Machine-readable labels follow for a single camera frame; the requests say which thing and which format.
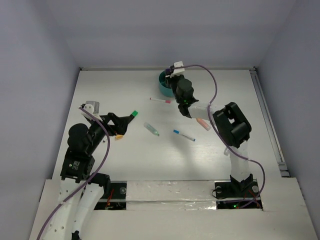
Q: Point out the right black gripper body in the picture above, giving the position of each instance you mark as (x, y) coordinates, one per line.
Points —
(174, 82)

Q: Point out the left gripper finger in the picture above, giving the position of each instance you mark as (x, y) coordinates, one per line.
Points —
(120, 120)
(120, 129)

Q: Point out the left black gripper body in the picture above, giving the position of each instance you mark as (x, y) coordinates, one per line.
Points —
(97, 127)

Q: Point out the pink cap white pen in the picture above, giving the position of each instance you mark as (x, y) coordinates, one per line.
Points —
(160, 100)

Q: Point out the blue cap white pen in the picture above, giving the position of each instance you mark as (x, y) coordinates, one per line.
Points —
(184, 135)

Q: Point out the orange tip clear highlighter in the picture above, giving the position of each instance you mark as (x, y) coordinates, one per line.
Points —
(226, 152)

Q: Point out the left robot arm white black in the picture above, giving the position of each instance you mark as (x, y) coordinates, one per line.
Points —
(82, 190)

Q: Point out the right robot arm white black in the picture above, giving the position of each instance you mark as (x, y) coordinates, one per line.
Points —
(231, 126)

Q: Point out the yellow orange highlighter cap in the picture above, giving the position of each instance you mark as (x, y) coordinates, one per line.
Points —
(118, 137)

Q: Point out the teal round organizer container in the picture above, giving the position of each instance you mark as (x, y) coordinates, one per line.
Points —
(166, 91)

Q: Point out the green tip clear highlighter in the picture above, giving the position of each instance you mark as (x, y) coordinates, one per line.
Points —
(151, 129)

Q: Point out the orange tip pink highlighter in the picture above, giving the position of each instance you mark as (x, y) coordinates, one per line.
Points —
(203, 124)

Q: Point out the foil covered front board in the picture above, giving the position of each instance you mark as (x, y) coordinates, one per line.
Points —
(182, 195)

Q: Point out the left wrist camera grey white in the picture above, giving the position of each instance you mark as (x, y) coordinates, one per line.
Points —
(89, 108)

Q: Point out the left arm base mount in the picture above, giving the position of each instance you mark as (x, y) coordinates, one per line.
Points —
(115, 199)

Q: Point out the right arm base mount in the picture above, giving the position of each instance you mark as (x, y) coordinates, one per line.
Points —
(228, 197)

